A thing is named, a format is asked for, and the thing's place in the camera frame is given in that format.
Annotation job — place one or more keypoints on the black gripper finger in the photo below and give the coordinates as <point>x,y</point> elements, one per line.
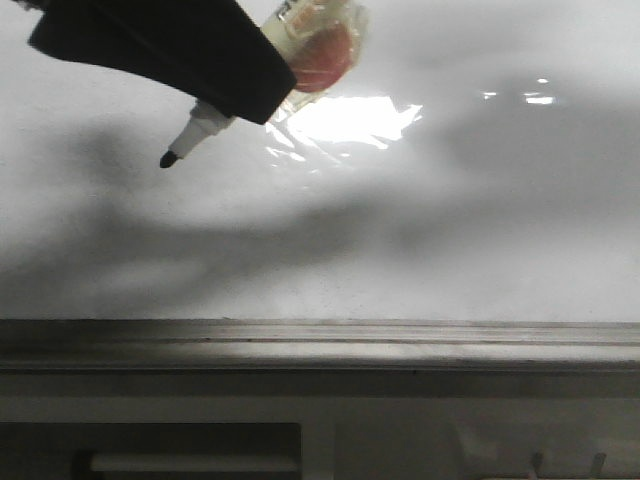
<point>211,50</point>

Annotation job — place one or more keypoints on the black and white whiteboard marker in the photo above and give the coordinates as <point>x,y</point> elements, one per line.
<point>200,127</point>

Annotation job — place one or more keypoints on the white whiteboard with metal frame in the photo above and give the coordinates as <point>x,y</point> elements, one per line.
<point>466,197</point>

